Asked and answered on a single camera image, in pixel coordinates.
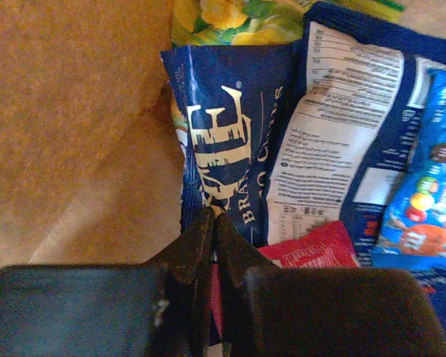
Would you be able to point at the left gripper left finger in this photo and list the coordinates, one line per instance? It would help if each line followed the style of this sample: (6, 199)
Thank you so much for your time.
(157, 308)

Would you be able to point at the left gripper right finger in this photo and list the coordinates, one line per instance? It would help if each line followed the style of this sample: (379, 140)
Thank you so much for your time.
(273, 311)

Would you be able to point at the red snack packet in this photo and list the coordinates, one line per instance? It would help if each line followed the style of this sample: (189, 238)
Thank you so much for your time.
(328, 246)

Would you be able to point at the brown paper bag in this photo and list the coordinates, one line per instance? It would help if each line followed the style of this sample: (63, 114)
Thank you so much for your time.
(73, 76)

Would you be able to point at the navy Kettle chips bag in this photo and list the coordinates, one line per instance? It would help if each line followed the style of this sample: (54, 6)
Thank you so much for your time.
(232, 99)

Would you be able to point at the blue cookie bag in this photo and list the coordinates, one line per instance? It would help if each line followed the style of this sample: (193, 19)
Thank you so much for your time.
(359, 89)

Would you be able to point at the yellow snack bag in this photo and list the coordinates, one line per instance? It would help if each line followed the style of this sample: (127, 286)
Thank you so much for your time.
(215, 22)

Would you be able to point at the blue M&M candy packet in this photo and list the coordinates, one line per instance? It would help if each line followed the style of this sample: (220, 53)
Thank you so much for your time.
(413, 231)

